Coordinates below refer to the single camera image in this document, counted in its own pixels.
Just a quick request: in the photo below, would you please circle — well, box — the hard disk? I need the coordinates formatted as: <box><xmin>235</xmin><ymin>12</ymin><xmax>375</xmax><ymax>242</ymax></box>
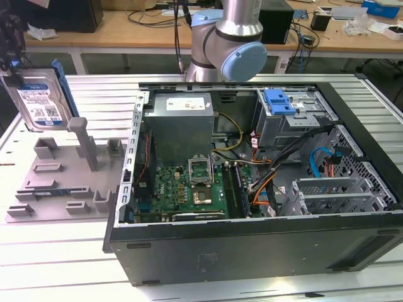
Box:
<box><xmin>0</xmin><ymin>59</ymin><xmax>80</xmax><ymax>132</ymax></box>

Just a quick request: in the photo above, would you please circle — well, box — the blue data wire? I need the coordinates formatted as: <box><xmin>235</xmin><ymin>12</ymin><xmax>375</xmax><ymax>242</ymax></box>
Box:
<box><xmin>310</xmin><ymin>146</ymin><xmax>343</xmax><ymax>179</ymax></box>

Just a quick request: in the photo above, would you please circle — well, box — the orange red power wire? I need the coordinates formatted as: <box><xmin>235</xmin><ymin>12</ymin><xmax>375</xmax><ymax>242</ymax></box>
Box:
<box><xmin>324</xmin><ymin>155</ymin><xmax>340</xmax><ymax>179</ymax></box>

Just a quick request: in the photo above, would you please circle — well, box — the low metal disk bay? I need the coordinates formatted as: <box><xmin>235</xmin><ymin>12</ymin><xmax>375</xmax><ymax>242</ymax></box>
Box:
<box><xmin>281</xmin><ymin>176</ymin><xmax>389</xmax><ymax>218</ymax></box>

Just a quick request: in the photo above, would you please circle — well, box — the crumpled white plastic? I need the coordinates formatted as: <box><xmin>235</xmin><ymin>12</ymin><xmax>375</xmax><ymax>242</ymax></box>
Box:
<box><xmin>26</xmin><ymin>21</ymin><xmax>59</xmax><ymax>42</ymax></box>

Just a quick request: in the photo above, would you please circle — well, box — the large black computer tower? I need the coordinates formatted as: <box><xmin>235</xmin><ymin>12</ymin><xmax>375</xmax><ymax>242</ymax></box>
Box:
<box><xmin>18</xmin><ymin>0</ymin><xmax>105</xmax><ymax>34</ymax></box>

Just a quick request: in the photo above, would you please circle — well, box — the long wooden desk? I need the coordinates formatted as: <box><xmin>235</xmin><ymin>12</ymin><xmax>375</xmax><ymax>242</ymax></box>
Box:
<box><xmin>0</xmin><ymin>0</ymin><xmax>403</xmax><ymax>54</ymax></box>

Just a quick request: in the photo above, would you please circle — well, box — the grey parts rack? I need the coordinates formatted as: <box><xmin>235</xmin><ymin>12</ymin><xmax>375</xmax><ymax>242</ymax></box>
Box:
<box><xmin>5</xmin><ymin>116</ymin><xmax>130</xmax><ymax>224</ymax></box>

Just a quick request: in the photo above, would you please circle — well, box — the black case fan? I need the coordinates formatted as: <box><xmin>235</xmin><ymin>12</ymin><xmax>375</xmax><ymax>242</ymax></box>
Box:
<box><xmin>133</xmin><ymin>129</ymin><xmax>157</xmax><ymax>202</ymax></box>

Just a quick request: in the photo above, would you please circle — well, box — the grey power supply unit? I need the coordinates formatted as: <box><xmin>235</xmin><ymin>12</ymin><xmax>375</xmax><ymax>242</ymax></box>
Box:
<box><xmin>143</xmin><ymin>92</ymin><xmax>215</xmax><ymax>164</ymax></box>

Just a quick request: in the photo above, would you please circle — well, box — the green motherboard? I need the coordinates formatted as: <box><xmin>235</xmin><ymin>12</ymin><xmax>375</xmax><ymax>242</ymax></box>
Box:
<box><xmin>133</xmin><ymin>157</ymin><xmax>262</xmax><ymax>223</ymax></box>

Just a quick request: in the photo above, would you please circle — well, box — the metal socket cover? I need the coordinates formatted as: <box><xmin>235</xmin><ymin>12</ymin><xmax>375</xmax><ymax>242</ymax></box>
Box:
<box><xmin>188</xmin><ymin>155</ymin><xmax>215</xmax><ymax>187</ymax></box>

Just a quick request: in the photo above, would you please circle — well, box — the CPU socket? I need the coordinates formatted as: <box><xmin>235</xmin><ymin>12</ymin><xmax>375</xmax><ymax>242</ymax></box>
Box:
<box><xmin>191</xmin><ymin>185</ymin><xmax>215</xmax><ymax>206</ymax></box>

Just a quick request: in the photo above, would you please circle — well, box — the graphics card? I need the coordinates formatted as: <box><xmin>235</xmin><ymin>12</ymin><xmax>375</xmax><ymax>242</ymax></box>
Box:
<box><xmin>171</xmin><ymin>212</ymin><xmax>227</xmax><ymax>223</ymax></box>

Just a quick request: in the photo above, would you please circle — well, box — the blue drive carrier latch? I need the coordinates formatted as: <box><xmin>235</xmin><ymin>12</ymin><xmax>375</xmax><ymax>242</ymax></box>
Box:
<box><xmin>264</xmin><ymin>89</ymin><xmax>298</xmax><ymax>116</ymax></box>

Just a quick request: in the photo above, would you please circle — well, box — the RAM stick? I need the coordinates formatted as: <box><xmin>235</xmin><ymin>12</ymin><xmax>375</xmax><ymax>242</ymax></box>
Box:
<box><xmin>233</xmin><ymin>162</ymin><xmax>253</xmax><ymax>216</ymax></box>

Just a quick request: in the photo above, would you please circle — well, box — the tall metal drive cage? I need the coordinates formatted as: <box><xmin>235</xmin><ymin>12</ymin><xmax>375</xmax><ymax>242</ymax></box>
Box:
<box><xmin>253</xmin><ymin>89</ymin><xmax>340</xmax><ymax>158</ymax></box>

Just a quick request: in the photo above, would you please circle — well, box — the small black open box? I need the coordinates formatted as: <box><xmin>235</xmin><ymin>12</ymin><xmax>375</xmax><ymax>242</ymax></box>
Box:
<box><xmin>310</xmin><ymin>11</ymin><xmax>332</xmax><ymax>31</ymax></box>

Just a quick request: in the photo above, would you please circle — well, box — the black open PC case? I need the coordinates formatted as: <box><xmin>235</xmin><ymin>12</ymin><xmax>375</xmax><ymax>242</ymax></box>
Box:
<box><xmin>103</xmin><ymin>74</ymin><xmax>403</xmax><ymax>287</ymax></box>

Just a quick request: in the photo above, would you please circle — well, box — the white flat tray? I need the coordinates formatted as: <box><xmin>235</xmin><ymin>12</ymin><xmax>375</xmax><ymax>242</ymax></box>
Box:
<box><xmin>332</xmin><ymin>6</ymin><xmax>368</xmax><ymax>21</ymax></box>

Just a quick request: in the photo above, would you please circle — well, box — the clear plastic bag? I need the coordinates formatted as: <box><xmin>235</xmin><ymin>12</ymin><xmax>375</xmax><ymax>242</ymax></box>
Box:
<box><xmin>343</xmin><ymin>17</ymin><xmax>371</xmax><ymax>35</ymax></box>

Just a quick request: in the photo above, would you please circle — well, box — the blue cardboard box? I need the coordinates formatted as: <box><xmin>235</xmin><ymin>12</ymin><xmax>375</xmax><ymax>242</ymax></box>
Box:
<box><xmin>361</xmin><ymin>0</ymin><xmax>400</xmax><ymax>18</ymax></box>

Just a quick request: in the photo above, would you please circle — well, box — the white box with black inlay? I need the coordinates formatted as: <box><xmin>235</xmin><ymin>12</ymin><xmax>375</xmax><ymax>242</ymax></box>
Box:
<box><xmin>382</xmin><ymin>25</ymin><xmax>403</xmax><ymax>41</ymax></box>

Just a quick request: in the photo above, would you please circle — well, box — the black hanging arm cable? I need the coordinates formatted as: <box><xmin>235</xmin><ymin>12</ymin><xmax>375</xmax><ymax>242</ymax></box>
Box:
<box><xmin>173</xmin><ymin>0</ymin><xmax>191</xmax><ymax>75</ymax></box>

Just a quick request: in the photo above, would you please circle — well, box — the yellow black wire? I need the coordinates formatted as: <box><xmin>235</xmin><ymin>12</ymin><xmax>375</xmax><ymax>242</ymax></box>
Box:
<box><xmin>212</xmin><ymin>113</ymin><xmax>244</xmax><ymax>154</ymax></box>

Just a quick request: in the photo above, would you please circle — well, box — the orange black wire bundle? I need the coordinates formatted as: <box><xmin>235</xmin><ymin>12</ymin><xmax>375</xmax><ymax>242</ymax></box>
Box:
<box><xmin>250</xmin><ymin>169</ymin><xmax>280</xmax><ymax>207</ymax></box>

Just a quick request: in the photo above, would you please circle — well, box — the blue network cable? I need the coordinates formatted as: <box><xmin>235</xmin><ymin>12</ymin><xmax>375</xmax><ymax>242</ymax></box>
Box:
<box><xmin>295</xmin><ymin>30</ymin><xmax>312</xmax><ymax>75</ymax></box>

